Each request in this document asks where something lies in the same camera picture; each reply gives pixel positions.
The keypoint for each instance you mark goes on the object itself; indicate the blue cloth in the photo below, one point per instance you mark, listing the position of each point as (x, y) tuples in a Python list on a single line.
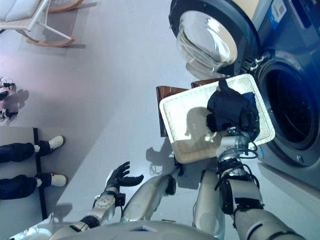
[(250, 100)]

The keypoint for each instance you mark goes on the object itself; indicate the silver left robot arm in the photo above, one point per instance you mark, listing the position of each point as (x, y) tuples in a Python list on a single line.
[(105, 202)]

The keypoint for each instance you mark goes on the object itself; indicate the round glass washer door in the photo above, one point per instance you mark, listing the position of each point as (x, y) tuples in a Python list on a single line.
[(205, 32)]

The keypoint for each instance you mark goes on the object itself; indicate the black floor strip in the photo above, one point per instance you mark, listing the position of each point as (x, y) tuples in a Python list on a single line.
[(40, 175)]

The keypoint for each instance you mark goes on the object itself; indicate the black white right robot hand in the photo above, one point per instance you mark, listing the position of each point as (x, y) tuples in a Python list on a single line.
[(250, 122)]

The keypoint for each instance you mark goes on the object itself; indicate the grey robot on floor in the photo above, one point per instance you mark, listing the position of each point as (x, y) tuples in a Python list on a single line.
[(6, 96)]

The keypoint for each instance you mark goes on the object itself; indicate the grey chair cushion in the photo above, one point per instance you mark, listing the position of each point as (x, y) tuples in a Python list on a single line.
[(17, 10)]

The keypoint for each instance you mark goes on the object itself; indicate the brown stool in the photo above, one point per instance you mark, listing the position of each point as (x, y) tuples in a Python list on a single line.
[(162, 100)]

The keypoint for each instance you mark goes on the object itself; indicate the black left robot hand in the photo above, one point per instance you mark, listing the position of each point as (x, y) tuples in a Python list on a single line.
[(117, 180)]

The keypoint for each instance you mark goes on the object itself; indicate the grey front-load washing machine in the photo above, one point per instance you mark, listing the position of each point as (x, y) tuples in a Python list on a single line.
[(295, 37)]

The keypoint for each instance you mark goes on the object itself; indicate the large dark cloth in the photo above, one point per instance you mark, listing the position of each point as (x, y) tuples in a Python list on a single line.
[(225, 102)]

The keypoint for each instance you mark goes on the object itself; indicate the silver robot leg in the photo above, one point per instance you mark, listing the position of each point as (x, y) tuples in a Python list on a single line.
[(207, 200), (145, 197)]

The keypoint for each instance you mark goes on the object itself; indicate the white wicker basket tray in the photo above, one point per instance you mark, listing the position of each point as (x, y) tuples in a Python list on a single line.
[(190, 140)]

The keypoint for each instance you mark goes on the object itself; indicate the seated person dark trousers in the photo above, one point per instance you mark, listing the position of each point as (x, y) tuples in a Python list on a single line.
[(15, 152)]

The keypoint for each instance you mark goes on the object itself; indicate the white appliance enclosure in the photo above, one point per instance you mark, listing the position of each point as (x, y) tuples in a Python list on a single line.
[(287, 185)]

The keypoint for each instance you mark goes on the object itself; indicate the silver left robot leg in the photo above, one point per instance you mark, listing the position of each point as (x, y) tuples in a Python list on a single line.
[(145, 197)]

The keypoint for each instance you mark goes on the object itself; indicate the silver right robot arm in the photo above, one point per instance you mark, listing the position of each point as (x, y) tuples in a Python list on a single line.
[(240, 195)]

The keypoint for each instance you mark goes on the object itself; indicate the blue base sticker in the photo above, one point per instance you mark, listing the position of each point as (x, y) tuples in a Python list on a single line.
[(261, 153)]

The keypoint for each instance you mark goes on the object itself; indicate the silver robot torso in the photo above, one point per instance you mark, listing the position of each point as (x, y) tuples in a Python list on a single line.
[(140, 232)]

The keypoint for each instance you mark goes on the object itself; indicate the silver right robot leg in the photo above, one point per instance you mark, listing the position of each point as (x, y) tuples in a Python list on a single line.
[(207, 200)]

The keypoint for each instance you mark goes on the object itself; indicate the white rounded device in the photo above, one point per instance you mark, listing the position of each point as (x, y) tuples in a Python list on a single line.
[(37, 231)]

